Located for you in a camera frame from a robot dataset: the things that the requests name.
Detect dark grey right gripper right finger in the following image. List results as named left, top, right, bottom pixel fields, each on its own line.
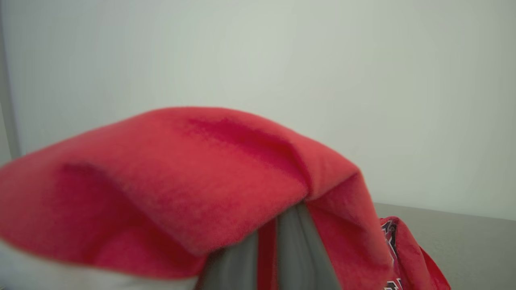
left=276, top=203, right=342, bottom=290

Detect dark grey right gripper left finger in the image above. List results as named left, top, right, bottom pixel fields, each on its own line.
left=196, top=230, right=259, bottom=290

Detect red shorts with white stripe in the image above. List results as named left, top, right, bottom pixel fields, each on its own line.
left=0, top=106, right=395, bottom=290

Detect red jersey with black lettering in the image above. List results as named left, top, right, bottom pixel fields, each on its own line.
left=380, top=216, right=452, bottom=290

